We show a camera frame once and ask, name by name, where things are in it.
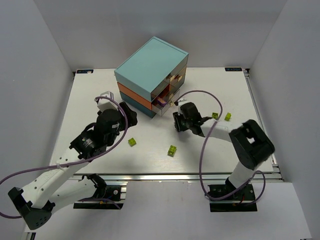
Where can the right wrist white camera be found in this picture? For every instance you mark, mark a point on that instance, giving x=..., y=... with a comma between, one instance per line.
x=181, y=102

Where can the small lime lego right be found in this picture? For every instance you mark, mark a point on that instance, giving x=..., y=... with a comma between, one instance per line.
x=228, y=117

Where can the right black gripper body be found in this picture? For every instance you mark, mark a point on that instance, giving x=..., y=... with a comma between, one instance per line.
x=178, y=122

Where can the clear bottom drawer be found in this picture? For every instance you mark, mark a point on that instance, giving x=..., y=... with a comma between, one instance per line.
x=170, y=97

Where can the purple curved patterned lego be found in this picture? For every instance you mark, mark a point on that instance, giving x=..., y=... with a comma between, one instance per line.
x=161, y=101

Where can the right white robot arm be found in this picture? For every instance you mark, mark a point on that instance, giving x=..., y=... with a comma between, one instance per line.
x=252, y=146

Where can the lime patterned lego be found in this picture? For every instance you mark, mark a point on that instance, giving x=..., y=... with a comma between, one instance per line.
x=171, y=151

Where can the teal orange drawer cabinet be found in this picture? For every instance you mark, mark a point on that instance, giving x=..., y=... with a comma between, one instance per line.
x=155, y=68

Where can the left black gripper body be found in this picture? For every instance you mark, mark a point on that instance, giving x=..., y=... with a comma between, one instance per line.
x=129, y=115

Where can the wrist white camera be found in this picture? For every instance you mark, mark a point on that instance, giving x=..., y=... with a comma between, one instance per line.
x=181, y=102
x=105, y=104

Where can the lime 2x3 lego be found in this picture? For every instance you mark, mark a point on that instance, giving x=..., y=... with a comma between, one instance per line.
x=215, y=115

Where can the lime 2x2 lego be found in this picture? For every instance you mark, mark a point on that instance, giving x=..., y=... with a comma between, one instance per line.
x=132, y=142

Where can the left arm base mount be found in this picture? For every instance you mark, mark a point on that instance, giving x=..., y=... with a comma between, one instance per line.
x=105, y=197

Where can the right blue label sticker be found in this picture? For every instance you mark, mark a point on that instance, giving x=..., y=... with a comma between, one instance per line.
x=233, y=69

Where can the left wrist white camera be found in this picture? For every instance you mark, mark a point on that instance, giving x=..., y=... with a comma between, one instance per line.
x=105, y=104

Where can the left blue label sticker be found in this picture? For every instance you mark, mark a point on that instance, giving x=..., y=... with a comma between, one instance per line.
x=84, y=71

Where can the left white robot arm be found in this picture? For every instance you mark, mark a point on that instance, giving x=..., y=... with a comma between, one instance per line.
x=37, y=201

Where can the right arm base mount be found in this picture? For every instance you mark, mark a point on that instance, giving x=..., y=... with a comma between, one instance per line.
x=222, y=201

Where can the blue label sticker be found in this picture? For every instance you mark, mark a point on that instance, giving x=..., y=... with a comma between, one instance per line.
x=233, y=69
x=84, y=71

